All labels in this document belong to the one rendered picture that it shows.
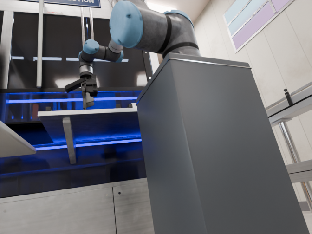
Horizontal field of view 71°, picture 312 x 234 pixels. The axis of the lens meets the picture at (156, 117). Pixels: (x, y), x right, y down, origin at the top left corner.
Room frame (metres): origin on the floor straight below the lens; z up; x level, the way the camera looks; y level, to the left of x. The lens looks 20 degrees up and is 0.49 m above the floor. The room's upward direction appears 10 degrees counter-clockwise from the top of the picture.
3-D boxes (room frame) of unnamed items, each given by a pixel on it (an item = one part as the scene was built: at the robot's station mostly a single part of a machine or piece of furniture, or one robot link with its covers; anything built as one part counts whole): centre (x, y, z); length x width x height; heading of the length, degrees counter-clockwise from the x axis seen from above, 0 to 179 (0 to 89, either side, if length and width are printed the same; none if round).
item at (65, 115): (1.12, 0.21, 0.87); 0.70 x 0.48 x 0.02; 108
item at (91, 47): (0.98, 0.28, 1.28); 0.11 x 0.11 x 0.08; 32
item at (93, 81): (1.06, 0.34, 1.12); 0.09 x 0.08 x 0.12; 108
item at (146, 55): (1.37, -0.01, 1.40); 0.05 x 0.01 x 0.80; 108
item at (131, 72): (1.32, 0.18, 1.50); 0.43 x 0.01 x 0.59; 108
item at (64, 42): (1.17, 0.61, 1.50); 0.47 x 0.01 x 0.59; 108
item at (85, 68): (1.06, 0.35, 1.20); 0.08 x 0.08 x 0.05
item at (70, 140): (1.04, 0.44, 0.79); 0.34 x 0.03 x 0.13; 18
